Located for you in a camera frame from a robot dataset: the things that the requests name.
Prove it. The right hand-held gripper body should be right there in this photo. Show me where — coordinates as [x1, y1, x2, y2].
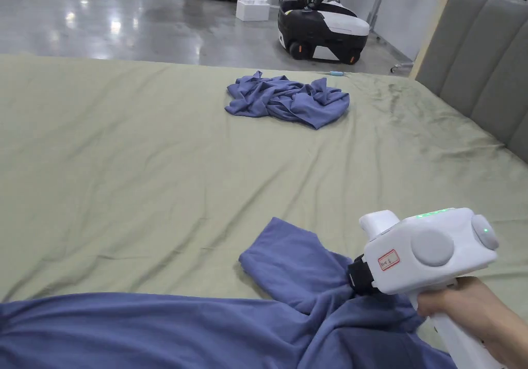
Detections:
[345, 207, 500, 369]

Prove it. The dark blue shirt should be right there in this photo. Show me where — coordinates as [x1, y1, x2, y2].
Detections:
[0, 216, 454, 369]
[224, 70, 351, 130]

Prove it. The person's right hand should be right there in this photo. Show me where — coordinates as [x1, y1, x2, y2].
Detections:
[416, 276, 528, 369]

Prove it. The grey padded headboard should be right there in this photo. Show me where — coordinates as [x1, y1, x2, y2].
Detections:
[416, 0, 528, 161]

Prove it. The crumpled dark blue shirt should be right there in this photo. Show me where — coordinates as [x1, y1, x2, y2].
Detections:
[224, 70, 351, 130]

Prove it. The bed with pale green sheet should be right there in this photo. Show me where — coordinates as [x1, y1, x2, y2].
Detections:
[0, 53, 528, 369]

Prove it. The white foam block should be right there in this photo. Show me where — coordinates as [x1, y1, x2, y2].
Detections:
[236, 0, 271, 21]

